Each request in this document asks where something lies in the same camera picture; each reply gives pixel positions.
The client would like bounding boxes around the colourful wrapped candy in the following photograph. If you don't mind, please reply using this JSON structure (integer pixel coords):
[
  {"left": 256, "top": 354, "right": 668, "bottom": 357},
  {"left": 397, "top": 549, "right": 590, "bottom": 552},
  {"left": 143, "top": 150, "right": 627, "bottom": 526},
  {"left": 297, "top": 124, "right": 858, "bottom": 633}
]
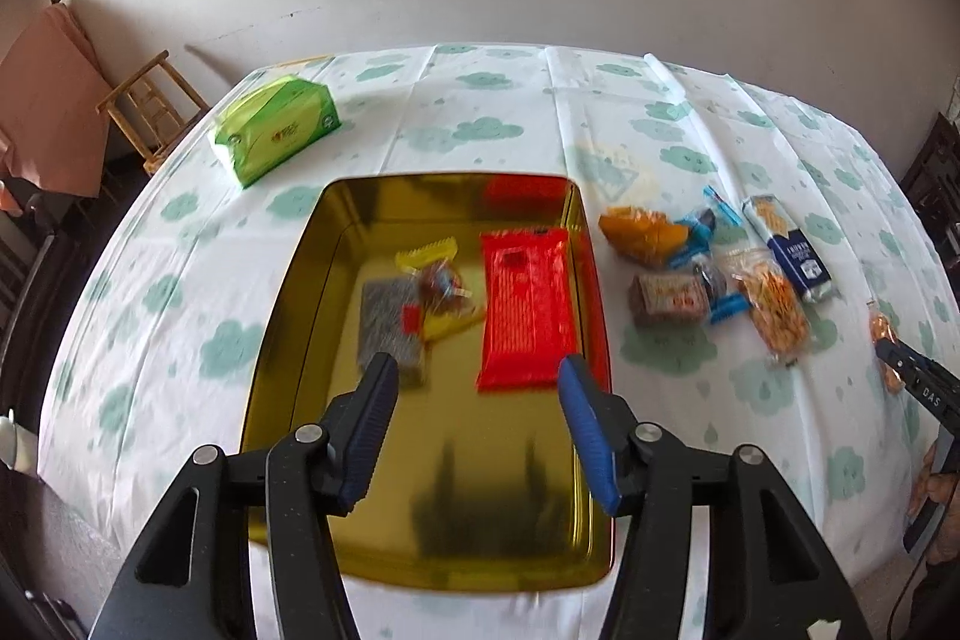
[{"left": 409, "top": 261, "right": 488, "bottom": 345}]

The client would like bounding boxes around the yellow ridged candy wrapper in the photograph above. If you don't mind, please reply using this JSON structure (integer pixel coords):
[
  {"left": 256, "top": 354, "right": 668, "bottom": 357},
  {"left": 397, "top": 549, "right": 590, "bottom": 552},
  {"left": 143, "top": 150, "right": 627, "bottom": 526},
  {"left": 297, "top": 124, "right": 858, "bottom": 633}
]
[{"left": 396, "top": 237, "right": 460, "bottom": 272}]

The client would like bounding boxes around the wooden chair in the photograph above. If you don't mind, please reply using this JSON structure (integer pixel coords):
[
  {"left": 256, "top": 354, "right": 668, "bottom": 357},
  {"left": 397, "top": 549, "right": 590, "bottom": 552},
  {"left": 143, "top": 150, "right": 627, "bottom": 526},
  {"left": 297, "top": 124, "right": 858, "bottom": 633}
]
[{"left": 96, "top": 50, "right": 215, "bottom": 176}]

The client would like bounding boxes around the black cable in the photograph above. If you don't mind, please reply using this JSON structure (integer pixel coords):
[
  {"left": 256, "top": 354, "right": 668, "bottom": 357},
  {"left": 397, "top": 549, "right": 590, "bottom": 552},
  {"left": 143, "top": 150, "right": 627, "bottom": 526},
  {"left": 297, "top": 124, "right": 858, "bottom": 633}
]
[{"left": 887, "top": 554, "right": 935, "bottom": 640}]

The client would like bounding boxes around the dark blue snack packet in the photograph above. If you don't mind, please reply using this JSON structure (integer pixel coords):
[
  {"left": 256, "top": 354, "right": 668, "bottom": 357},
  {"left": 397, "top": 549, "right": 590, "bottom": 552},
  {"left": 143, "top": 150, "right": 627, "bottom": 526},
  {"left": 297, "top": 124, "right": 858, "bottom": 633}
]
[{"left": 694, "top": 257, "right": 751, "bottom": 326}]

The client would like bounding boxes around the red snack packet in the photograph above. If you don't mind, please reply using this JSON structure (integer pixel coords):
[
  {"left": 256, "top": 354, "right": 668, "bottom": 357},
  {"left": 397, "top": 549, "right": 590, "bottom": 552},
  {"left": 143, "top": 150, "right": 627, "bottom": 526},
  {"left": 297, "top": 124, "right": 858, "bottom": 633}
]
[{"left": 476, "top": 227, "right": 578, "bottom": 393}]

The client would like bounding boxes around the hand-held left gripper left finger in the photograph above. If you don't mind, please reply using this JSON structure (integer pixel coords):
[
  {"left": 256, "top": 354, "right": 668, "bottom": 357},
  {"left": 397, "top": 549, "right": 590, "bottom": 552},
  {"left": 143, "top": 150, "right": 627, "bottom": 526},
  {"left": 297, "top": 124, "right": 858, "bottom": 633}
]
[{"left": 90, "top": 351, "right": 400, "bottom": 640}]

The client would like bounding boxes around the small orange snack packet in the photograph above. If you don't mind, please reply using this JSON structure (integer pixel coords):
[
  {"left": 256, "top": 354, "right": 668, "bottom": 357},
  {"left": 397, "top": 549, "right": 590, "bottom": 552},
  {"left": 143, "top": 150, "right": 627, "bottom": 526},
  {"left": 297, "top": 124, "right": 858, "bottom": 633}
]
[{"left": 868, "top": 302, "right": 908, "bottom": 395}]

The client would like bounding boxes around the dark wooden cabinet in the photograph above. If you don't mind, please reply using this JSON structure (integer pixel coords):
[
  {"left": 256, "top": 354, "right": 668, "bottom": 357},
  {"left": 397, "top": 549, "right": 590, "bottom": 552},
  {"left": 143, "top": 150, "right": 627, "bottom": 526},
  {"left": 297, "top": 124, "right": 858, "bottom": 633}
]
[{"left": 900, "top": 111, "right": 960, "bottom": 236}]

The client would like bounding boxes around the thin blue snack packet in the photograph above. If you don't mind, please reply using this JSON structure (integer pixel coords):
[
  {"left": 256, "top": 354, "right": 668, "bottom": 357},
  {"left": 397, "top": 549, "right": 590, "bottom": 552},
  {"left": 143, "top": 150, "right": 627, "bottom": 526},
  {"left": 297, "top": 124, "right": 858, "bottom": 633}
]
[{"left": 703, "top": 186, "right": 745, "bottom": 229}]

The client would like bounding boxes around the green tissue pack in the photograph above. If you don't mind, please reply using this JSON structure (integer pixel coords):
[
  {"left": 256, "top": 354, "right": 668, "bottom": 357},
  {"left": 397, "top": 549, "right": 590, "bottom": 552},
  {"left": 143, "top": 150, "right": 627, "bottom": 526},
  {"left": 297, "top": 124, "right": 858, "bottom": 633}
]
[{"left": 212, "top": 74, "right": 342, "bottom": 189}]

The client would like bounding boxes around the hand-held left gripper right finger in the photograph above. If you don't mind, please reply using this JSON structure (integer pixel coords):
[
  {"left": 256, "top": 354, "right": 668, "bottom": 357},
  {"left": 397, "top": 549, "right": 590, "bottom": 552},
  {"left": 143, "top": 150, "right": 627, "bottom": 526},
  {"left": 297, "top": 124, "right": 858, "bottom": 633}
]
[{"left": 556, "top": 353, "right": 875, "bottom": 640}]

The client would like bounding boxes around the brown snack packet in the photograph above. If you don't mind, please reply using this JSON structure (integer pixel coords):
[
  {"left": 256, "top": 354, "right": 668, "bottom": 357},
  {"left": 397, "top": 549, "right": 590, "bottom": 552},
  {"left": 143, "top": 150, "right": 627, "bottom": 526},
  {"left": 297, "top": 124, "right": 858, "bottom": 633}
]
[{"left": 628, "top": 271, "right": 710, "bottom": 327}]

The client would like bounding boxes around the white object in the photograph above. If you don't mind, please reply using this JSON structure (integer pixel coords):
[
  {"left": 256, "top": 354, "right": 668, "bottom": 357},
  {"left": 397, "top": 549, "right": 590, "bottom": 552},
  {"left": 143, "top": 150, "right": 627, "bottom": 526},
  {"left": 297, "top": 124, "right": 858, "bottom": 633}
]
[{"left": 0, "top": 411, "right": 38, "bottom": 472}]

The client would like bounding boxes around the pink cloth covered table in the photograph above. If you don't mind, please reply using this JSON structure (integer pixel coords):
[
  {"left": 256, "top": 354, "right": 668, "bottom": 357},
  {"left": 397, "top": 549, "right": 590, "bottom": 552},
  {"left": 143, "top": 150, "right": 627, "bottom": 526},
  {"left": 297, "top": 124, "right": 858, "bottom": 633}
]
[{"left": 0, "top": 2, "right": 110, "bottom": 214}]

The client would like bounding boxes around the blue soda cracker packet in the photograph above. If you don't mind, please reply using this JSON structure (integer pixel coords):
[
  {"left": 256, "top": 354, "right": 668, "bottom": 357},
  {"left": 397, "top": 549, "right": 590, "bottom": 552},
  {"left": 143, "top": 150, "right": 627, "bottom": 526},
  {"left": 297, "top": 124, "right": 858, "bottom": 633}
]
[{"left": 741, "top": 195, "right": 837, "bottom": 305}]

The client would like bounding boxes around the person's right hand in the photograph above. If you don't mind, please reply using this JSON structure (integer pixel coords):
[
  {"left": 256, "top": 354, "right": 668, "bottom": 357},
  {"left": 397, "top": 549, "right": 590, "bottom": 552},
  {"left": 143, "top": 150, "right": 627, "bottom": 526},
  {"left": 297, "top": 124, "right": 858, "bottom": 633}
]
[{"left": 909, "top": 471, "right": 960, "bottom": 566}]

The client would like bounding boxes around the clear cracker stick packet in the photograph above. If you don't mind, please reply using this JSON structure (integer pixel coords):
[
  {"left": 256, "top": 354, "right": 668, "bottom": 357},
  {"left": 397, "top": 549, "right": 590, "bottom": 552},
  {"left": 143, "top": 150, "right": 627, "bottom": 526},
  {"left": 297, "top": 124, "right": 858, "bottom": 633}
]
[{"left": 716, "top": 246, "right": 815, "bottom": 367}]

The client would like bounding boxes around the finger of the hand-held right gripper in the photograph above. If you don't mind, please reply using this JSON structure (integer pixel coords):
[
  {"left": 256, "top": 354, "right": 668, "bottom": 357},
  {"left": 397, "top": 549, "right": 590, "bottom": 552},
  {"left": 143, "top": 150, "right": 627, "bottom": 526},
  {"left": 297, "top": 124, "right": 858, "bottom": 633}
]
[{"left": 874, "top": 336, "right": 960, "bottom": 438}]

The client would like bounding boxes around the grey snack packet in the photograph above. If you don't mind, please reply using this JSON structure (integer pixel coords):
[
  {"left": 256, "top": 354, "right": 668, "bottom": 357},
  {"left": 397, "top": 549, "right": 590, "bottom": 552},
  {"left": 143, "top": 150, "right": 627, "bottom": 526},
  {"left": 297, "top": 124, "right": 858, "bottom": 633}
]
[{"left": 358, "top": 276, "right": 428, "bottom": 390}]

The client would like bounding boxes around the maroon and gold tin box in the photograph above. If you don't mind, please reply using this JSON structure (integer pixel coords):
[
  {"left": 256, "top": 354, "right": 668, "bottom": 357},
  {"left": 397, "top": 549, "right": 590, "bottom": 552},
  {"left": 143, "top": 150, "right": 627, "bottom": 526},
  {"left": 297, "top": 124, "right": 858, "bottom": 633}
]
[{"left": 240, "top": 175, "right": 617, "bottom": 592}]

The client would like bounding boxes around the dark wooden furniture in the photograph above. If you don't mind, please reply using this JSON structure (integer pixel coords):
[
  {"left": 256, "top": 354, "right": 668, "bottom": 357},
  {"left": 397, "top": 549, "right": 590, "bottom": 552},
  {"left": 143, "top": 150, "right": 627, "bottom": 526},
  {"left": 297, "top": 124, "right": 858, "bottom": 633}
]
[{"left": 0, "top": 182, "right": 83, "bottom": 386}]

